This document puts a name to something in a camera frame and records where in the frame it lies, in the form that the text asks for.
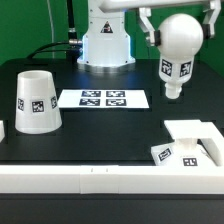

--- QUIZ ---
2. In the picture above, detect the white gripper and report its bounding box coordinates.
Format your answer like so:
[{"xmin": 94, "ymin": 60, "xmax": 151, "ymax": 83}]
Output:
[{"xmin": 98, "ymin": 0, "xmax": 224, "ymax": 46}]

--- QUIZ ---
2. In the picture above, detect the white lamp bulb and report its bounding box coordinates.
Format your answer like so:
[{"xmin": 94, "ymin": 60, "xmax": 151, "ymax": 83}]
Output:
[{"xmin": 158, "ymin": 14, "xmax": 203, "ymax": 99}]

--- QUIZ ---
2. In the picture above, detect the white lamp base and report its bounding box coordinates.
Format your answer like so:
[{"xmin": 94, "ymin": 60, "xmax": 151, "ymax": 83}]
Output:
[{"xmin": 151, "ymin": 120, "xmax": 215, "ymax": 168}]

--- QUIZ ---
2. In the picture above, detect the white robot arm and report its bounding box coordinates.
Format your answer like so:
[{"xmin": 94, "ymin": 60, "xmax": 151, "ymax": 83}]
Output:
[{"xmin": 77, "ymin": 0, "xmax": 224, "ymax": 73}]

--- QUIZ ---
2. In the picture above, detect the white lamp shade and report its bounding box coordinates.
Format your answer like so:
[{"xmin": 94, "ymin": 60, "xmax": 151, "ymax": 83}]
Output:
[{"xmin": 15, "ymin": 70, "xmax": 62, "ymax": 134}]

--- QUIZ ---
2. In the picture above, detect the white right fence bar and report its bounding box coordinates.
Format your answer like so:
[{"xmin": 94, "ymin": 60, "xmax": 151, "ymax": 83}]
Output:
[{"xmin": 200, "ymin": 122, "xmax": 224, "ymax": 166}]

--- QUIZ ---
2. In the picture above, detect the white marker sheet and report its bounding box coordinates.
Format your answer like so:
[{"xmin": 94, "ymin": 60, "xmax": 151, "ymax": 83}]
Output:
[{"xmin": 58, "ymin": 89, "xmax": 149, "ymax": 109}]

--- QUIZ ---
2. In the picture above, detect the white left fence piece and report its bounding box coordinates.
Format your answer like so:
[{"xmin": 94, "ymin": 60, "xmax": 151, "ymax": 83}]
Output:
[{"xmin": 0, "ymin": 120, "xmax": 5, "ymax": 143}]

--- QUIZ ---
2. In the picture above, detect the white thin cable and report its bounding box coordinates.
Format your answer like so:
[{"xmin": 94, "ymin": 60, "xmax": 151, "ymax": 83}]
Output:
[{"xmin": 46, "ymin": 0, "xmax": 56, "ymax": 60}]

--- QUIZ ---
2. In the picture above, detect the black cable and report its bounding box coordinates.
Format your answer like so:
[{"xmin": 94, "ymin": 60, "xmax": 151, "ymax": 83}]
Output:
[{"xmin": 25, "ymin": 38, "xmax": 83, "ymax": 60}]

